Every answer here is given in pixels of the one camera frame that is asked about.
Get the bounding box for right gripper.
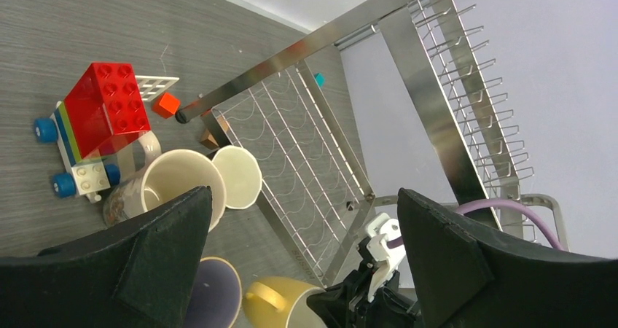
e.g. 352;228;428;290
307;263;425;328

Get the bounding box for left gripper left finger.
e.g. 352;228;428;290
1;187;212;327

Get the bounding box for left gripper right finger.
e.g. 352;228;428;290
397;189;617;327

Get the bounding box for pink cup rack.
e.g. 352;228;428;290
183;257;242;327

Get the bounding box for cream floral mug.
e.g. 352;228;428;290
102;131;227;230

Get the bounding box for small yellow cup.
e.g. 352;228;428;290
242;276;326;328

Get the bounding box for black glossy mug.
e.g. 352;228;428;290
212;145;262;210

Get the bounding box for steel dish rack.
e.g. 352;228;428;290
174;0;571;288

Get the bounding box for brown wooden block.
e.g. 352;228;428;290
199;114;230;150

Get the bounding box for red duplo block tower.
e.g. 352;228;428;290
63;62;151;160

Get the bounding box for orange cube near grid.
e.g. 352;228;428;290
152;92;181;119

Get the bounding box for white window grid piece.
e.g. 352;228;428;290
135;75;179;102

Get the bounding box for small teal block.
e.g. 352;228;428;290
313;72;326;88

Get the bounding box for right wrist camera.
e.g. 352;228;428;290
356;213;406;302

